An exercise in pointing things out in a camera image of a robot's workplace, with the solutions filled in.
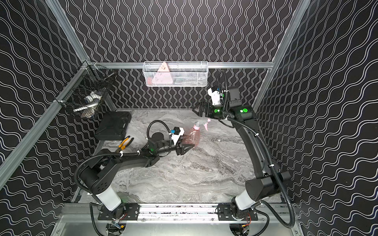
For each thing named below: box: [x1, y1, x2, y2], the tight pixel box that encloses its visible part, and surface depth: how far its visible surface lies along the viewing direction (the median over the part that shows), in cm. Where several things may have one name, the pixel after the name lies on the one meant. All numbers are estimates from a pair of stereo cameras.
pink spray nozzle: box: [191, 118, 212, 132], surface depth 72 cm
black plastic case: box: [94, 111, 132, 141], surface depth 105 cm
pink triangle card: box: [151, 61, 174, 85], surface depth 92 cm
